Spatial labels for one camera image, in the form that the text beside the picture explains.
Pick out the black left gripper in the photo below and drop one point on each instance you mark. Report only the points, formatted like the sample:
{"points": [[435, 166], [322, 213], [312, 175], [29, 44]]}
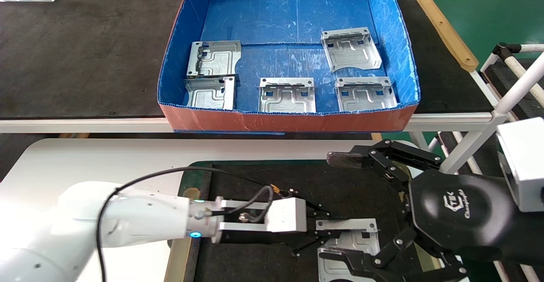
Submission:
{"points": [[229, 216]]}

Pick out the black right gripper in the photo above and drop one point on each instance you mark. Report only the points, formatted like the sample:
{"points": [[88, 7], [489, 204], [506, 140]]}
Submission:
{"points": [[459, 214]]}

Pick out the stamped metal bracket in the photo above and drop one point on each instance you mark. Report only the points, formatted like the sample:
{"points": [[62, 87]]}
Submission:
{"points": [[352, 243], [350, 52], [287, 99], [210, 95], [365, 99], [216, 58]]}

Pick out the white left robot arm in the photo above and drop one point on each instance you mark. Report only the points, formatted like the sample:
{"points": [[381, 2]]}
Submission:
{"points": [[140, 218]]}

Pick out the blue corrugated plastic box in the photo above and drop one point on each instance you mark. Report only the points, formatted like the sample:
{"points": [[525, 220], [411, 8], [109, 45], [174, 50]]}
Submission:
{"points": [[297, 14]]}

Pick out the small black work mat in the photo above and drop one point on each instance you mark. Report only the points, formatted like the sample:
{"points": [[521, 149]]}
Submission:
{"points": [[255, 260]]}

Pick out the black cart surface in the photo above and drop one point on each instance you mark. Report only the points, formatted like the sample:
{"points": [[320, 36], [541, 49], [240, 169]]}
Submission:
{"points": [[495, 78]]}

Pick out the white pipe rack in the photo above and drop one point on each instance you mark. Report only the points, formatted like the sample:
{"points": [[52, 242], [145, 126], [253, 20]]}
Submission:
{"points": [[516, 84]]}

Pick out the long tan edge strip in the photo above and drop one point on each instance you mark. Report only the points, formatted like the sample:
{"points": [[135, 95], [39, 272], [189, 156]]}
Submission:
{"points": [[446, 31]]}

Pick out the black pipe connector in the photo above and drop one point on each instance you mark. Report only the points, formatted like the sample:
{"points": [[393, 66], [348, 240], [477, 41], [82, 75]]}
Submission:
{"points": [[503, 51]]}

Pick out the large black table mat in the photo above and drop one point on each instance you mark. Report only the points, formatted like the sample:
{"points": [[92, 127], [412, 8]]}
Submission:
{"points": [[85, 52]]}

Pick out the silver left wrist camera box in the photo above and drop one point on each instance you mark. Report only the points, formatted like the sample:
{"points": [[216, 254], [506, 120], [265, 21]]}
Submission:
{"points": [[287, 215]]}

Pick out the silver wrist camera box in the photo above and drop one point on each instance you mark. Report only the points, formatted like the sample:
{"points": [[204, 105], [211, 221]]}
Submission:
{"points": [[525, 163], [287, 215]]}

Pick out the silver camera mount bracket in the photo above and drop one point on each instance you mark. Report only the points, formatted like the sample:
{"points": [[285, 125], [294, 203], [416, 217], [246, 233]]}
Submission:
{"points": [[242, 227]]}

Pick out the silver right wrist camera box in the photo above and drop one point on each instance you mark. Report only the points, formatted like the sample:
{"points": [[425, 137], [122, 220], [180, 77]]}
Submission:
{"points": [[525, 163]]}

